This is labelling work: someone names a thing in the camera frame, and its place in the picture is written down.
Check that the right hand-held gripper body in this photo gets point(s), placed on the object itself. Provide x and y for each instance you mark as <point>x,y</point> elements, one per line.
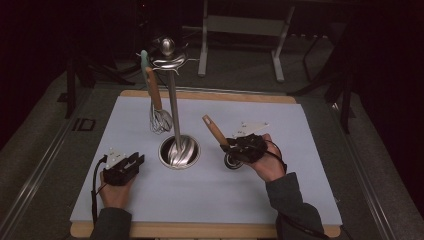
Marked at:
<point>250,148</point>

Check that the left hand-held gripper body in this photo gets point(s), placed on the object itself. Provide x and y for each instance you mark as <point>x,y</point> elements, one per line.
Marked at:
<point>116,173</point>

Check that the steel utensil stand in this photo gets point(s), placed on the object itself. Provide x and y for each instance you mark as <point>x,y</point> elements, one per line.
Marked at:
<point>174,113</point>

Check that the person's left hand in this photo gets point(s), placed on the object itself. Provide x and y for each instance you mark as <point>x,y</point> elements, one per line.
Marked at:
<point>115,196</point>

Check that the person's right hand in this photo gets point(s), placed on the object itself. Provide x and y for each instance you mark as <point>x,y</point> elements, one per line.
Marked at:
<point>271,165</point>

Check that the white paper sheet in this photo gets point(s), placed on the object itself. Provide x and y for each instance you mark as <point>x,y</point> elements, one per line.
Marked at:
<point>200,193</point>

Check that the black stand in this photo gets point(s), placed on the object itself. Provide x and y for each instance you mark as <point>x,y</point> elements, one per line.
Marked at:
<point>70,86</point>
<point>346,100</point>

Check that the metal floor rail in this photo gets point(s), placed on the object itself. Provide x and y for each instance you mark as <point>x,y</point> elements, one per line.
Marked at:
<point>366,180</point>
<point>36,180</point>

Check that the grey metal frame stand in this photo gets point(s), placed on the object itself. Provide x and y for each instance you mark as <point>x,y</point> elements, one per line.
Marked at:
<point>245,26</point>

